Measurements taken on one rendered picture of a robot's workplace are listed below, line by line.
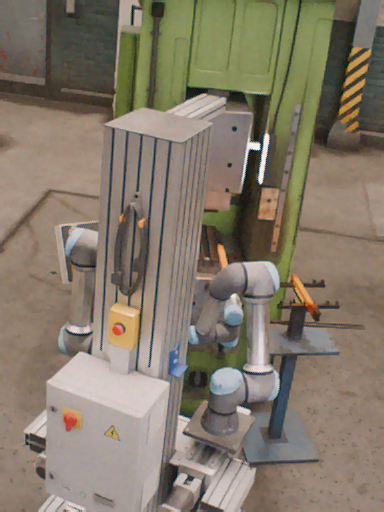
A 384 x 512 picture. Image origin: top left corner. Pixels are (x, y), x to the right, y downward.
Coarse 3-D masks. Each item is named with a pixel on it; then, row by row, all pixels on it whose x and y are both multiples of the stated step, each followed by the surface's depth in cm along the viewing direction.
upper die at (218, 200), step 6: (210, 192) 352; (216, 192) 352; (222, 192) 353; (228, 192) 353; (210, 198) 354; (216, 198) 354; (222, 198) 354; (228, 198) 354; (210, 204) 355; (216, 204) 355; (222, 204) 355; (228, 204) 355
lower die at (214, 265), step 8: (208, 232) 396; (216, 232) 399; (200, 240) 386; (208, 240) 388; (200, 248) 379; (200, 256) 371; (216, 256) 373; (200, 264) 370; (208, 264) 370; (216, 264) 370; (208, 272) 372; (216, 272) 372
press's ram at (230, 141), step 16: (192, 96) 353; (240, 96) 363; (224, 112) 335; (240, 112) 336; (224, 128) 338; (240, 128) 338; (224, 144) 342; (240, 144) 342; (256, 144) 362; (224, 160) 345; (240, 160) 345; (208, 176) 349; (224, 176) 349; (240, 176) 349; (240, 192) 353
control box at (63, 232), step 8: (72, 224) 341; (80, 224) 343; (88, 224) 345; (96, 224) 346; (56, 232) 343; (64, 232) 339; (64, 240) 339; (64, 248) 338; (64, 256) 338; (64, 264) 339; (64, 272) 340; (72, 272) 339; (64, 280) 342; (72, 280) 339
